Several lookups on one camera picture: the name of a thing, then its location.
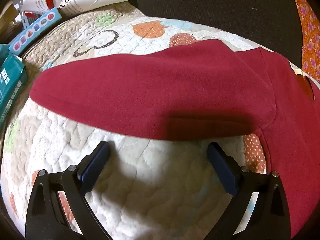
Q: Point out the teal cardboard box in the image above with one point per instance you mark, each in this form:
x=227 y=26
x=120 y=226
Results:
x=10 y=85

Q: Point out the patchwork quilted blanket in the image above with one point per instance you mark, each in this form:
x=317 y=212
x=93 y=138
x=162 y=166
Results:
x=137 y=192

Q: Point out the dark brown cushion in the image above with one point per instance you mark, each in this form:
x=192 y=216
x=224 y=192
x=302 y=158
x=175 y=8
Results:
x=225 y=12

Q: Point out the orange floral cloth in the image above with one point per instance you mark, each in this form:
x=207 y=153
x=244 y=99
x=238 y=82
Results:
x=310 y=35

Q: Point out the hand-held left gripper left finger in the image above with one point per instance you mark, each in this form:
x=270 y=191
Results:
x=93 y=163

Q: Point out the blue box with coloured shapes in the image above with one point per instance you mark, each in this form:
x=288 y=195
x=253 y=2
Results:
x=35 y=30

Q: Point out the white perforated plastic strip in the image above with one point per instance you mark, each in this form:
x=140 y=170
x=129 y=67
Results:
x=22 y=12

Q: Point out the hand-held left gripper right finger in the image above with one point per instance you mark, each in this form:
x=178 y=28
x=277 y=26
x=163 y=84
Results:
x=222 y=167

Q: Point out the dark red shirt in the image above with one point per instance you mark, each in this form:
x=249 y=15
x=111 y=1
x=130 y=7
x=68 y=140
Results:
x=150 y=92

